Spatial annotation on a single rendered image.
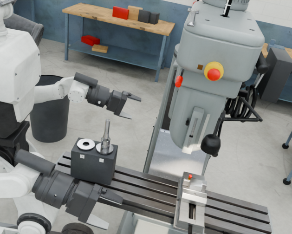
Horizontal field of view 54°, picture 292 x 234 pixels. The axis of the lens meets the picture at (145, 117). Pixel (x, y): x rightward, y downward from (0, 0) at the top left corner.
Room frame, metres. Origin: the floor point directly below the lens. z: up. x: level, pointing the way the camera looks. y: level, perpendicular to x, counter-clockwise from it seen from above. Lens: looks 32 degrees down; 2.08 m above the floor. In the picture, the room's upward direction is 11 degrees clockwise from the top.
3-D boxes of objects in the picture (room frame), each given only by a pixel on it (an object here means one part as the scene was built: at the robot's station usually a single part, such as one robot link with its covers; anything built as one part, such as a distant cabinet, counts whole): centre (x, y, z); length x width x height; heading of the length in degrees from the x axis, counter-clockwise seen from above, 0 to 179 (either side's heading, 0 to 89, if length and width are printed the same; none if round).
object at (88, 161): (1.14, 0.23, 1.04); 0.22 x 0.12 x 0.20; 89
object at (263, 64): (1.11, -0.36, 1.79); 0.45 x 0.04 x 0.04; 173
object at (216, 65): (0.87, -0.19, 1.76); 0.06 x 0.02 x 0.06; 83
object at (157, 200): (1.10, -0.15, 0.90); 1.24 x 0.23 x 0.08; 83
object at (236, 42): (1.11, -0.22, 1.81); 0.47 x 0.26 x 0.16; 173
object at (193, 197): (1.03, -0.31, 1.03); 0.12 x 0.06 x 0.04; 85
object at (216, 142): (0.89, -0.26, 1.47); 0.07 x 0.07 x 0.06
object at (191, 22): (0.96, -0.09, 1.89); 0.24 x 0.04 x 0.01; 175
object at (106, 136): (1.14, 0.18, 1.26); 0.03 x 0.03 x 0.11
